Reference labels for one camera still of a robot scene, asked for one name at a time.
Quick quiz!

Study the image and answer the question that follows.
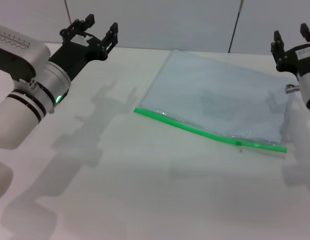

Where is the silver metal plug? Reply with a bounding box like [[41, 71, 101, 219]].
[[284, 84, 300, 95]]

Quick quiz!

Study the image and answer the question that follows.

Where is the clear green zip document bag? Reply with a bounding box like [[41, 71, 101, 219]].
[[133, 49, 300, 154]]

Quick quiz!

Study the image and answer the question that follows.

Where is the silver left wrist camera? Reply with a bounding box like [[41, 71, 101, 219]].
[[0, 24, 52, 83]]

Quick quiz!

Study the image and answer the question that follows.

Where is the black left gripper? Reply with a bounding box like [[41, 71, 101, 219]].
[[48, 14, 120, 82]]

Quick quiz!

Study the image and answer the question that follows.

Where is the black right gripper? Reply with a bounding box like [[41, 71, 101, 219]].
[[271, 23, 310, 81]]

